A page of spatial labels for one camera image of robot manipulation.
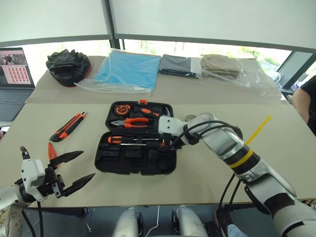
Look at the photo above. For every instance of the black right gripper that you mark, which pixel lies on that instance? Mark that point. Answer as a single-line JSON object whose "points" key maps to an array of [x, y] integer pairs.
{"points": [[170, 142]]}

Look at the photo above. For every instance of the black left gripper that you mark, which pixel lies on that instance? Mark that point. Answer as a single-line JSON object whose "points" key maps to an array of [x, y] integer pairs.
{"points": [[50, 184]]}

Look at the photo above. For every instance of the black plastic tool case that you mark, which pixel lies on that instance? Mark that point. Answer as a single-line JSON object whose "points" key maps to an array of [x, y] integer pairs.
{"points": [[133, 163]]}

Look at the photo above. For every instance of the orange black utility knife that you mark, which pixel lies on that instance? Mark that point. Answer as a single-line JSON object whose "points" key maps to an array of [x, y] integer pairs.
{"points": [[67, 127]]}

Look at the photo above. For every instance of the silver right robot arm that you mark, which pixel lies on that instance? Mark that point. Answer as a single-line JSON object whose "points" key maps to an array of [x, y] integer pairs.
{"points": [[222, 140]]}

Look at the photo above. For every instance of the orange black tape measure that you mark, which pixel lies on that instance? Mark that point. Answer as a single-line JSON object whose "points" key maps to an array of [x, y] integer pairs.
{"points": [[121, 109]]}

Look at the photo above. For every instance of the silver left robot leg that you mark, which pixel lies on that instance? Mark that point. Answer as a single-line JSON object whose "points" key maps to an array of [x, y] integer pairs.
{"points": [[126, 222]]}

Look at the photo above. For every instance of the silver robot leg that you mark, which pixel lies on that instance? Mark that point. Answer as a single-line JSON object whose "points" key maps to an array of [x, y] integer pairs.
{"points": [[126, 222], [190, 222]]}

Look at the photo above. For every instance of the blue cloth in plastic bag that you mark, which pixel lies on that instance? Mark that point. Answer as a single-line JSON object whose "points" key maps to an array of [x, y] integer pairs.
{"points": [[130, 71]]}

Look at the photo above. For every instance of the bystander limb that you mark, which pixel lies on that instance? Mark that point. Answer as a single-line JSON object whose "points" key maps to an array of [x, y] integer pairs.
{"points": [[1, 135]]}

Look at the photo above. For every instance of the dark grey cloth pack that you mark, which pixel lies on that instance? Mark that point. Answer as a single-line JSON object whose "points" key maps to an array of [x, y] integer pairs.
{"points": [[175, 65]]}

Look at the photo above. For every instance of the silver right robot leg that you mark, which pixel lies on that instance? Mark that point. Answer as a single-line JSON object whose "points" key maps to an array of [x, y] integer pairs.
{"points": [[190, 222]]}

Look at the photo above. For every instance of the dark grey laptop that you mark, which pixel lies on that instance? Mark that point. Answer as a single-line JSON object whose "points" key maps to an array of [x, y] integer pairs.
{"points": [[12, 93]]}

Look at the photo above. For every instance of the crumpled black bag heap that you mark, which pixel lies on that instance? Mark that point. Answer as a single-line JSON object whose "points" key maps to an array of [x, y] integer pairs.
{"points": [[67, 67]]}

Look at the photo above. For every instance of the beige cloth in plastic bag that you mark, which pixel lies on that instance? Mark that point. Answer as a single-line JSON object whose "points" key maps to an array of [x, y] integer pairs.
{"points": [[221, 65]]}

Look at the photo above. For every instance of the bystander's jeans and shoe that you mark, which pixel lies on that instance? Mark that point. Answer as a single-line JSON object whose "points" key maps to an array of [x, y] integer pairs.
{"points": [[234, 229]]}

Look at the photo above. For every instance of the bystander in black shirt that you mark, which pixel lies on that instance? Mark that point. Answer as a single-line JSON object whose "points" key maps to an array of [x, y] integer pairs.
{"points": [[303, 98]]}

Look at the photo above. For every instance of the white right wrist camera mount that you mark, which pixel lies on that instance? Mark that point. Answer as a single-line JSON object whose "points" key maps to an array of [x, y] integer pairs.
{"points": [[170, 124]]}

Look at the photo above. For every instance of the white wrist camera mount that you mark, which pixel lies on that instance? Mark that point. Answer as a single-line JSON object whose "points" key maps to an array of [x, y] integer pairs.
{"points": [[170, 124], [30, 172]]}

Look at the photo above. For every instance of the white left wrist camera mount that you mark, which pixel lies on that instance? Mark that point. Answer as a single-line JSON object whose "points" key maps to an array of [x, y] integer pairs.
{"points": [[30, 172]]}

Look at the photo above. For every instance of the grey window frame post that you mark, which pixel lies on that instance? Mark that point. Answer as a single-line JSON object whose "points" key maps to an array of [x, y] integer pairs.
{"points": [[111, 19]]}

